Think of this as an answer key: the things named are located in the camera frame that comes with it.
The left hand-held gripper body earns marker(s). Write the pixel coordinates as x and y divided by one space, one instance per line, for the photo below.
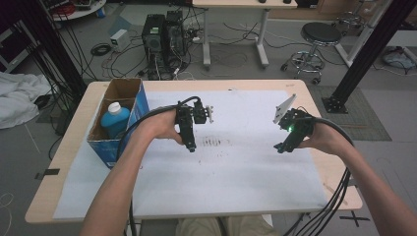
188 114

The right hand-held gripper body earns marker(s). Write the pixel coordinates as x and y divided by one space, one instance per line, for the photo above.
300 126

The blue bottle with white cap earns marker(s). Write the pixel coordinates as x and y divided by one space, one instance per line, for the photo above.
114 123

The blue cardboard box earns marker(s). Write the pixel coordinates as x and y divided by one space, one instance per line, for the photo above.
108 150

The person's left hand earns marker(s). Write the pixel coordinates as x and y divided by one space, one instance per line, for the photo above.
160 126

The person's right hand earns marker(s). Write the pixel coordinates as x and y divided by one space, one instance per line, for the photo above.
327 139

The white table mat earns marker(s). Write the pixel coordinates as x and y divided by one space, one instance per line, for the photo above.
229 183

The grey floor mat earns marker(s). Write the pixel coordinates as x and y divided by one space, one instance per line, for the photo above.
367 118

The person's left leg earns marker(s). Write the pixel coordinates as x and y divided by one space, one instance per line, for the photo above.
198 226

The person's leg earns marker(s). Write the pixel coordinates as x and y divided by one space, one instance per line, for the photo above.
198 226
250 226

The black computer tower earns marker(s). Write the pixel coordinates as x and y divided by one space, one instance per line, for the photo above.
175 32
153 39

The person's right leg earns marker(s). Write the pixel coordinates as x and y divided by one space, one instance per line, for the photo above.
250 226

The black round stool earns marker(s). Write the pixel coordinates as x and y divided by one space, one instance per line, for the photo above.
320 33

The small white box device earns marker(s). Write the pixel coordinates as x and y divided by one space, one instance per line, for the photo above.
119 40

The white metal stand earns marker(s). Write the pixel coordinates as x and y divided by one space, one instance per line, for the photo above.
360 36

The pale blue floor object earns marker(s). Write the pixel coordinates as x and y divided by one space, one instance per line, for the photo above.
398 59

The white-legged desk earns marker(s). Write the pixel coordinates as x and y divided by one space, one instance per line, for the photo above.
242 3

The black tape strip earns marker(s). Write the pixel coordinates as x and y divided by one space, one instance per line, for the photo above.
47 173

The round white table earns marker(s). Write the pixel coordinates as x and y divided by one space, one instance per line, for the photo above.
82 11

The white crumpled cloth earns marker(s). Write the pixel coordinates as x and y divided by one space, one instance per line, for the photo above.
18 98

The grey cabinet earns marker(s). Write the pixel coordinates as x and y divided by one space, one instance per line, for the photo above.
13 49

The black metal post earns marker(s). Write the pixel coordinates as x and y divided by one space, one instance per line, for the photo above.
373 42
49 42

